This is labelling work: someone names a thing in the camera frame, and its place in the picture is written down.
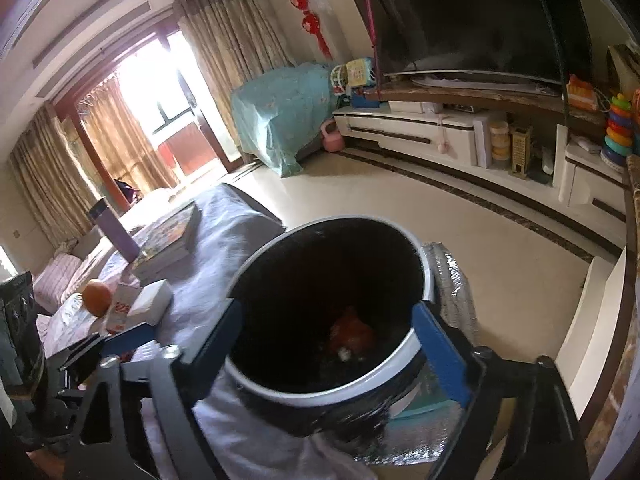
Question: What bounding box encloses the white foam block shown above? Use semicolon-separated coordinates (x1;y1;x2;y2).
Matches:
127;280;174;326

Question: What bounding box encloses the red drink carton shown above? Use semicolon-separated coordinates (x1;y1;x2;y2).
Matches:
103;283;141;334

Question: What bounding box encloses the red snack wrapper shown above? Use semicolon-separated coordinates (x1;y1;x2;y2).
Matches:
329;310;375;361

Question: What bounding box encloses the white trash bin black liner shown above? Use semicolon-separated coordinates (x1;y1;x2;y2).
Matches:
224;216;435;440

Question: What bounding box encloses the orange fruit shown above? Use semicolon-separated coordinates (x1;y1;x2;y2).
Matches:
81;280;113;318

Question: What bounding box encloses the stack of children's books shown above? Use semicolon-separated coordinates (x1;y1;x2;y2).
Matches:
131;202;201;283

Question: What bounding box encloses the beige sofa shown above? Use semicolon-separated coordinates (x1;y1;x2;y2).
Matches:
29;224;116;346

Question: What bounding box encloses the floral tablecloth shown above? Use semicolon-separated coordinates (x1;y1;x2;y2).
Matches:
39;181;381;480

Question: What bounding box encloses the silver foil mat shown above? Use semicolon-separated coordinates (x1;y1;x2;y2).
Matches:
345;243;478;466

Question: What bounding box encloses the purple thermos bottle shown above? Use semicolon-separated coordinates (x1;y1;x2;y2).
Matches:
88;198;140;263

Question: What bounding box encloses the left beige curtain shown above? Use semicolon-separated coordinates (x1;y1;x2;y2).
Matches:
9;103;99;247

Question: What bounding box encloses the beige curtain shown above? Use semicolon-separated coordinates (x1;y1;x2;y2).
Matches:
172;0;296;156
9;103;99;247

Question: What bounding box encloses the teal covered furniture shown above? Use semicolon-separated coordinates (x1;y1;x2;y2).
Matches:
231;63;337;178

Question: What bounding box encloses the pink kettlebell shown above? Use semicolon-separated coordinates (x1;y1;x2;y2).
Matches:
320;118;345;153

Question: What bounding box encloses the white tv cabinet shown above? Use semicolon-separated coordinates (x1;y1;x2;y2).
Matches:
333;101;639;441

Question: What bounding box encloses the right beige curtain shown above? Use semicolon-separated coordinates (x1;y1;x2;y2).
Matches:
172;0;296;156

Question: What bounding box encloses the colourful toy set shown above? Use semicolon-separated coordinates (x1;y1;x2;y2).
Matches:
330;58;380;108

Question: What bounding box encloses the black flat television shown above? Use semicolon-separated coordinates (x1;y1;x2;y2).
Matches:
355;0;592;84

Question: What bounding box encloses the rainbow stacking ring toy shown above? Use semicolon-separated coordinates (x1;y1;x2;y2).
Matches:
600;89;639;172

